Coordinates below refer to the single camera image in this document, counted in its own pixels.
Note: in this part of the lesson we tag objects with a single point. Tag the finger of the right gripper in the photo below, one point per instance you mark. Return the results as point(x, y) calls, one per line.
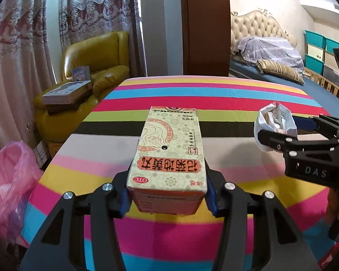
point(327, 126)
point(282, 143)

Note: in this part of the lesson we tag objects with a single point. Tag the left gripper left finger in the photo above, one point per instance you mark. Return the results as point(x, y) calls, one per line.
point(59, 242)

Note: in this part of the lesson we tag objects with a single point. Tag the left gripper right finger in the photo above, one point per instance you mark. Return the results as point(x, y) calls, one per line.
point(278, 242)

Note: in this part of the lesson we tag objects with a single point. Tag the white paper packet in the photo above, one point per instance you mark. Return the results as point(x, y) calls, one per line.
point(277, 118)

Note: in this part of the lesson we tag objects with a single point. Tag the yellow medicine box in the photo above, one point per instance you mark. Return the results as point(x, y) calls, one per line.
point(168, 173)

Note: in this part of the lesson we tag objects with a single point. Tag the pink lined trash bin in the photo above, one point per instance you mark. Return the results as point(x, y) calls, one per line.
point(19, 175)

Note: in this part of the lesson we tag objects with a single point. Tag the person's right hand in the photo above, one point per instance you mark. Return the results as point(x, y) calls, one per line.
point(332, 209)

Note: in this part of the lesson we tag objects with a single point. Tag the gold striped pillow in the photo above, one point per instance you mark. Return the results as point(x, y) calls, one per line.
point(279, 70)

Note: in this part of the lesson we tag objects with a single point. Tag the teal storage boxes stack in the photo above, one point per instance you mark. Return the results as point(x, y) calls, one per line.
point(320, 56)

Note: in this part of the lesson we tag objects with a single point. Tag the striped colourful tablecloth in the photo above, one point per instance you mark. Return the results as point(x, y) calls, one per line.
point(106, 143)

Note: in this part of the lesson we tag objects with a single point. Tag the beige tufted headboard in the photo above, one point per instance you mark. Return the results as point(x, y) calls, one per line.
point(258, 23)

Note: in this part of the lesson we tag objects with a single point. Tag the brown wooden door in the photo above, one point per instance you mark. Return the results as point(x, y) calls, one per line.
point(206, 37)

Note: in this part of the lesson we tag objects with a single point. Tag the small blue box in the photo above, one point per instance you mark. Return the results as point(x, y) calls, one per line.
point(81, 73)

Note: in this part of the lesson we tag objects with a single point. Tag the pink lace curtain left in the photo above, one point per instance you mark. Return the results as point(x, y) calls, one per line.
point(25, 66)

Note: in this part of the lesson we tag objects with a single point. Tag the pink lace curtain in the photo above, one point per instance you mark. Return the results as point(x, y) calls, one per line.
point(83, 19)
point(25, 66)

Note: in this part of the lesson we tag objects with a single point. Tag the yellow leather armchair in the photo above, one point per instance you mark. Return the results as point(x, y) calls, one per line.
point(91, 69)

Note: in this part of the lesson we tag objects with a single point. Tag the pink lace curtain right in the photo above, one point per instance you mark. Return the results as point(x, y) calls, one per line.
point(83, 19)

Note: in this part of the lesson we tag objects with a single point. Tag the wooden bed frame rail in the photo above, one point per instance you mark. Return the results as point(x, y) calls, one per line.
point(322, 81)

